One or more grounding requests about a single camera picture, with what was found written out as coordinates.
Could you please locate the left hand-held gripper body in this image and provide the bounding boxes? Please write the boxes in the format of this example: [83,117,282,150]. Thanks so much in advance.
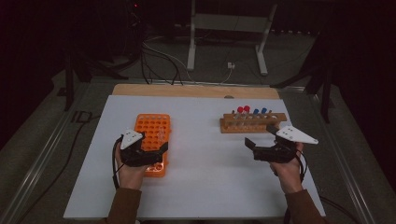
[120,128,165,168]

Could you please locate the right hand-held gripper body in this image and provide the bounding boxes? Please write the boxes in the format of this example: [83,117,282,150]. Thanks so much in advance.
[252,125,319,164]

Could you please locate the orange plastic tube rack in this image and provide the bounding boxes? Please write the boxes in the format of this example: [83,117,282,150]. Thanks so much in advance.
[134,113,172,178]

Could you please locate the wooden test tube rack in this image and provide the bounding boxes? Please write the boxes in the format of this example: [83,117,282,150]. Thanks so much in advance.
[219,109,288,134]

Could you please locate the red capped test tube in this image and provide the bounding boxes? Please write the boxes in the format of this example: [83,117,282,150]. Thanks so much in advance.
[234,105,245,127]
[242,105,251,125]

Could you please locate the person's left hand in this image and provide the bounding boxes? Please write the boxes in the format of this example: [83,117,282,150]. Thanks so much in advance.
[114,141,149,190]

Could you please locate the person's right hand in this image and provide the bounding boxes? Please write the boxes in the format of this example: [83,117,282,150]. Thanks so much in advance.
[269,141,304,194]

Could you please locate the white table mat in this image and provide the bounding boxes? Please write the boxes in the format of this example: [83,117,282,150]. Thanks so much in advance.
[63,94,327,220]

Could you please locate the black stand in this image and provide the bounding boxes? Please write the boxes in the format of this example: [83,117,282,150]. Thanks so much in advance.
[270,35,336,124]
[63,46,129,112]

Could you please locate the dark equipment rack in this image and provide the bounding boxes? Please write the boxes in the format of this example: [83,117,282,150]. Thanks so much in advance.
[92,0,148,63]

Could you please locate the white metal stand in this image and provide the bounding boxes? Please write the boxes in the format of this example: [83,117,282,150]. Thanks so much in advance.
[186,0,278,77]

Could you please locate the left hand-held gripper cable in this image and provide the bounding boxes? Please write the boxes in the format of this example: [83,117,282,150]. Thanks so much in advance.
[111,136,124,190]

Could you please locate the hand-held gripper cable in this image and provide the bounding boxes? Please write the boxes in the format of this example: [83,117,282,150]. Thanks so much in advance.
[111,136,124,190]
[293,148,309,185]

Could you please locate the right hand-held gripper cable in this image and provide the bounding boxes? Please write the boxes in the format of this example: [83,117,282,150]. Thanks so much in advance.
[293,148,309,185]

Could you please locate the white plug cable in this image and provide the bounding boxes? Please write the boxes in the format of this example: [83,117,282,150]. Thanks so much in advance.
[219,67,233,84]

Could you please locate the black floor cables bundle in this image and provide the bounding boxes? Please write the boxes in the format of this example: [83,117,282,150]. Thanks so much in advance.
[139,43,185,86]

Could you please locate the thin black floor cable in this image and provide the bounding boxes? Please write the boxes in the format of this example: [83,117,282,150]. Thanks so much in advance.
[318,195,361,224]
[18,115,102,224]

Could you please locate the aluminium frame rail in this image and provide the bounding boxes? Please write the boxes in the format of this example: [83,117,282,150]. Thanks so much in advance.
[307,91,379,224]
[0,82,92,224]
[90,77,307,92]

